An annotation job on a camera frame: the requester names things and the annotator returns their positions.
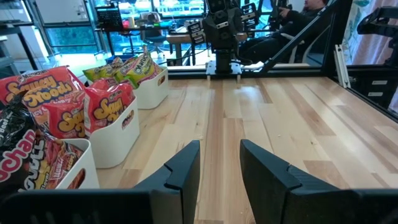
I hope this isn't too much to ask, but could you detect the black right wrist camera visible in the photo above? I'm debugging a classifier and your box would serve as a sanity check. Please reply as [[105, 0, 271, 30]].
[[205, 0, 228, 14]]

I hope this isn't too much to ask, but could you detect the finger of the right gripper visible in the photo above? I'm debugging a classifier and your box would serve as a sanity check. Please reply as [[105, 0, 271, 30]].
[[240, 2, 259, 29], [186, 19, 206, 45]]

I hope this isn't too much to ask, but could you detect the Maruchan lime chili shrimp pack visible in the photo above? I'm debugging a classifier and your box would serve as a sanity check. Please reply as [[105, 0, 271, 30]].
[[125, 51, 163, 90], [113, 55, 139, 84], [82, 57, 124, 83]]

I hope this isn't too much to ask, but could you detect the pink curtain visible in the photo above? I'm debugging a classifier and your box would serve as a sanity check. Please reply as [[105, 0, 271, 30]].
[[351, 0, 398, 67]]

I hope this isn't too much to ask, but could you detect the person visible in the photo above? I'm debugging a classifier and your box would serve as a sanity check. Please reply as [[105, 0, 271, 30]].
[[238, 0, 331, 65]]

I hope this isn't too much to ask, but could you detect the black aluminium table frame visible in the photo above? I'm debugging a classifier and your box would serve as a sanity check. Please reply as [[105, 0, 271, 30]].
[[167, 63, 329, 79]]

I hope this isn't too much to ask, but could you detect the black shelf table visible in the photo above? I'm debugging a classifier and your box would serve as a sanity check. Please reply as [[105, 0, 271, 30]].
[[0, 21, 41, 78]]

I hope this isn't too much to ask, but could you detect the black diagonal frame strut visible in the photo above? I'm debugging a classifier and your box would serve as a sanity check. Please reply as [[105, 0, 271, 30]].
[[262, 0, 339, 75]]

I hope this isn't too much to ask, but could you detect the black frame bar with labels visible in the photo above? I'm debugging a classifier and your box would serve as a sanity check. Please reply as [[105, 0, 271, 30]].
[[345, 65, 398, 123]]

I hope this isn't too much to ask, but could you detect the black perforated board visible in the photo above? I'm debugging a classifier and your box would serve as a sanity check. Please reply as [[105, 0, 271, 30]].
[[94, 2, 124, 32]]

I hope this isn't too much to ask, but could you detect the office chair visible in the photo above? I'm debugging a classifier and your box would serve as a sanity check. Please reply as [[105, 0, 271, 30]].
[[141, 11, 170, 62]]

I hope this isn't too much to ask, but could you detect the black Maruchan noodle pack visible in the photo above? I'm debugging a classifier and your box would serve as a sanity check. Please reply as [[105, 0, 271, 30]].
[[0, 91, 37, 150], [29, 136, 85, 190], [0, 129, 43, 195]]

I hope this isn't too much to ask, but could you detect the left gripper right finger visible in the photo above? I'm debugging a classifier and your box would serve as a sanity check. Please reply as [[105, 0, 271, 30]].
[[239, 139, 398, 224]]

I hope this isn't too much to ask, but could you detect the white plastic bin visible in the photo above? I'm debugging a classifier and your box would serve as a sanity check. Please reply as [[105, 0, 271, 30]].
[[132, 66, 170, 110], [54, 138, 101, 191], [88, 95, 141, 169]]

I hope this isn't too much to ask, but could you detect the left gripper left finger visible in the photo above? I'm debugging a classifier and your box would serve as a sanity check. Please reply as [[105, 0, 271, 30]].
[[0, 139, 201, 224]]

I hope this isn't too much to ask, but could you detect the black equipment stand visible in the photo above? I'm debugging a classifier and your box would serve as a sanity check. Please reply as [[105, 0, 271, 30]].
[[356, 6, 398, 68]]

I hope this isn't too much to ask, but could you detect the wooden desk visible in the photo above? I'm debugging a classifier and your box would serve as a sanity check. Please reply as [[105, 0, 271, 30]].
[[165, 29, 249, 67]]

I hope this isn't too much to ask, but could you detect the silver aluminium extrusion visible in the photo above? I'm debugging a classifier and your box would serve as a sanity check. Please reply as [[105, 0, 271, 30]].
[[333, 44, 353, 90]]

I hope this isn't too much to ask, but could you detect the black vertical frame post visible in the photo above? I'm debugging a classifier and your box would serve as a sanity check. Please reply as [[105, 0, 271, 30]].
[[322, 0, 354, 78]]

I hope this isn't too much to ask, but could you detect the orange Saucy Noods pack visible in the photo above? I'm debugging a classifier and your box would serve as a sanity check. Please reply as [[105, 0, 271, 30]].
[[83, 82, 137, 137], [0, 65, 85, 118], [42, 101, 88, 140], [88, 77, 121, 91]]

